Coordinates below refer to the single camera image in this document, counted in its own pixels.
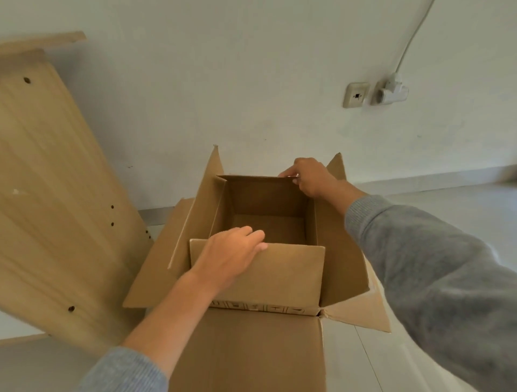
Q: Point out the person's left forearm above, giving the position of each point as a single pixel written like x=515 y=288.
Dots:
x=161 y=323

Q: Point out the brown cardboard box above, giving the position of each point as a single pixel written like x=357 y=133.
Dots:
x=258 y=282

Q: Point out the white wall socket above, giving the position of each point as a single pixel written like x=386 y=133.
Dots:
x=356 y=95

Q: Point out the person's right hand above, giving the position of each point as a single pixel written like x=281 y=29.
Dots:
x=313 y=175

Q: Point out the person's left middle finger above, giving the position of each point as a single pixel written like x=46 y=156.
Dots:
x=254 y=235

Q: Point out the person's right fingers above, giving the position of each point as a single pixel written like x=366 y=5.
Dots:
x=291 y=174

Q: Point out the person's right forearm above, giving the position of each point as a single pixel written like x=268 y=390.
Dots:
x=436 y=282

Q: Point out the light wooden furniture panel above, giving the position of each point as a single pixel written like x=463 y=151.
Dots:
x=52 y=194

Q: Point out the person's left hand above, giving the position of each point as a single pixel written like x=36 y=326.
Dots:
x=226 y=252

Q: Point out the white plug adapter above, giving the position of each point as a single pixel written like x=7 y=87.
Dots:
x=388 y=91

